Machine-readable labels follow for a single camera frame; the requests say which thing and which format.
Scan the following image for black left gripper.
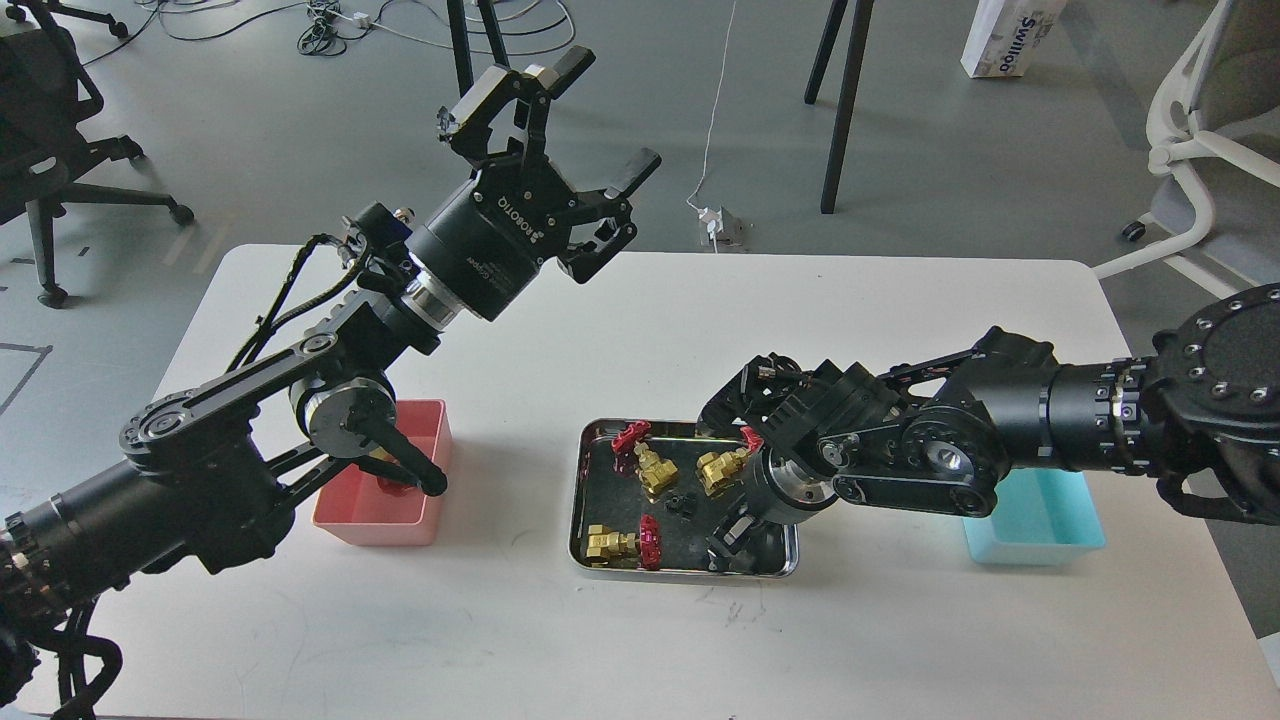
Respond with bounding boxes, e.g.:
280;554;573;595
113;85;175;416
406;45;660;320

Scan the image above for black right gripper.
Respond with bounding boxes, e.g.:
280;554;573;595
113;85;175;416
707;446;838;575

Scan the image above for brass valve red handle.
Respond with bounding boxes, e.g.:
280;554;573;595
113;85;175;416
369;448;420;497
582;514;662;571
609;420;678;502
696;427;764;498

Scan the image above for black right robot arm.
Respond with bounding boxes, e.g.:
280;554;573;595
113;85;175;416
698;284;1279;571

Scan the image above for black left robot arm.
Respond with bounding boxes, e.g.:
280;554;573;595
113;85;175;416
3;46;660;719

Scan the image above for small black gear left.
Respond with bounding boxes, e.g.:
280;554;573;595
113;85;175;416
663;493;698;519

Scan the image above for light blue plastic box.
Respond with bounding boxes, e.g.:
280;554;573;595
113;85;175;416
963;468;1107;566

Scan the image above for pink plastic box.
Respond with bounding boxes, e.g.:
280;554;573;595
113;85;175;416
312;398;453;546

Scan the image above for metal tray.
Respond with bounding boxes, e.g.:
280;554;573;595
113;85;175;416
568;418;800;580

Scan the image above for white power adapter on floor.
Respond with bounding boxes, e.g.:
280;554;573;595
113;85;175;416
686;199;748;252

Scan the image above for black table legs left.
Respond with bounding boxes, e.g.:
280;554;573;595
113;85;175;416
445;0;513;99

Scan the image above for black table legs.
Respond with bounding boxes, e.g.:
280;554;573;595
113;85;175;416
445;0;513;99
803;1;876;215

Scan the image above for black table legs right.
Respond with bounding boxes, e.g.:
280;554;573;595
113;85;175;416
803;1;876;215

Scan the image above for black office chair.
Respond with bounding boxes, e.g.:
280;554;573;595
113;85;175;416
1;1;195;307

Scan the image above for white paper bag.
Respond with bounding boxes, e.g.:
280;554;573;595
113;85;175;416
961;1;1066;78

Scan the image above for brass valve red handle bottom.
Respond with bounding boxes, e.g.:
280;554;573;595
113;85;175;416
582;514;662;571

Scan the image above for brass valve red handle top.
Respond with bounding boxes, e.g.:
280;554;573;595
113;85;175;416
609;420;678;502

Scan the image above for white cable on floor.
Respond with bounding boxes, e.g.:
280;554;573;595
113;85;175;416
689;0;739;211

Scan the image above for tangled floor cables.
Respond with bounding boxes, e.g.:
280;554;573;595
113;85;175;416
140;0;577;59

